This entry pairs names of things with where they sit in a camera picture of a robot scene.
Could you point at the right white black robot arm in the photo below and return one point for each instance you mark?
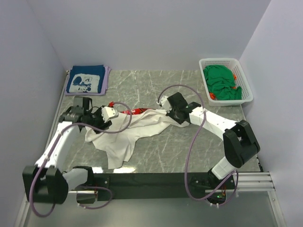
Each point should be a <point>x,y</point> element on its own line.
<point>239,141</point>

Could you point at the aluminium extrusion rail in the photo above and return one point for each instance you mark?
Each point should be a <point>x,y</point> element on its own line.
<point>247,182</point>

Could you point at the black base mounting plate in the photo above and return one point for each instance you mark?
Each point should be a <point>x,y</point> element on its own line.
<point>151,185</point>

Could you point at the folded lilac t-shirt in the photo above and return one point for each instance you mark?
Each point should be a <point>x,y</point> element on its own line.
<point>106,75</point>

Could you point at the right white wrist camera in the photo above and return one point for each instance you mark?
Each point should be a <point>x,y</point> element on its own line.
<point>164,104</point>

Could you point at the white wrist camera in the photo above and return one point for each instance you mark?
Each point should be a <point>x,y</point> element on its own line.
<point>164,104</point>
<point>109,112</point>

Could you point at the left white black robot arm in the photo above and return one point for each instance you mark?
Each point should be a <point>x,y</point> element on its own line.
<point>44,182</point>

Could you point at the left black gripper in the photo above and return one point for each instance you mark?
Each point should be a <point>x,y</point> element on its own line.
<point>99,122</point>

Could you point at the white plastic basket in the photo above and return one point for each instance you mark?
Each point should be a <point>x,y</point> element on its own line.
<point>235,67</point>

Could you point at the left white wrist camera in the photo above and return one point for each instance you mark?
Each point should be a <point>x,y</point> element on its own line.
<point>109,112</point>

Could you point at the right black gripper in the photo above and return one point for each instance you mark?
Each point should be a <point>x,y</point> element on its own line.
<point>175,116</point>

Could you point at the green t-shirt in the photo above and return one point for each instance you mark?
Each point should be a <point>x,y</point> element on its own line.
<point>217,71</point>

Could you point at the white t-shirt red print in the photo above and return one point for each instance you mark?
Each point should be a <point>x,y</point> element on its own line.
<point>119,147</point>

